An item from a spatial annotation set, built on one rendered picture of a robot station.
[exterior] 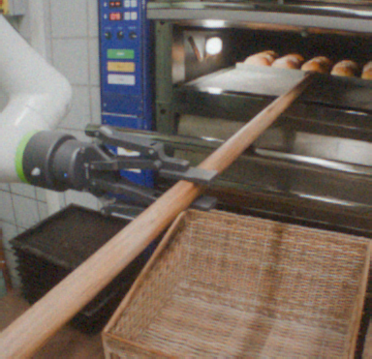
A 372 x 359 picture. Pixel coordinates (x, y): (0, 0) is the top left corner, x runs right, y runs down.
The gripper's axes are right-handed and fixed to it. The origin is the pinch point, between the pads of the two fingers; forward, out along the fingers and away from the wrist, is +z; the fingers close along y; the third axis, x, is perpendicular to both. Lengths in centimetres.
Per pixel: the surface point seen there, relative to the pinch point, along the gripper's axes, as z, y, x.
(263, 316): 2, 60, -48
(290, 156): 8.5, 2.0, -22.9
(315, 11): 8, -23, -45
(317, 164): 13.5, 2.5, -22.5
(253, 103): -9, 3, -60
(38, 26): -81, -18, -58
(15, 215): -107, 58, -60
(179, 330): -18, 60, -33
